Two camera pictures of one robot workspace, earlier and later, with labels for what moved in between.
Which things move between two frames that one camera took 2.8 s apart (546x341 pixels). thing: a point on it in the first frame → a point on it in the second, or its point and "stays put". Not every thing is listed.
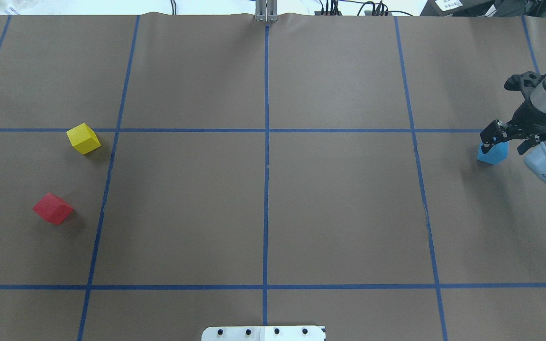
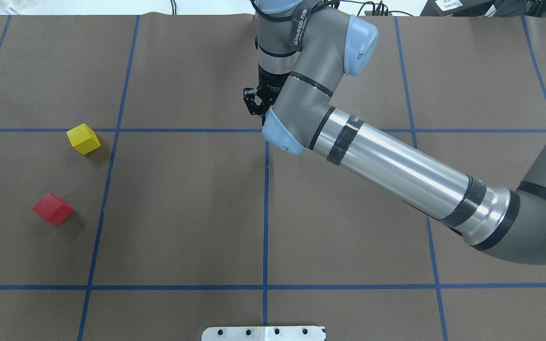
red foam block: x=53 y=209 stays put
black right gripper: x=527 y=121 → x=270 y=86
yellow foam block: x=83 y=139 stays put
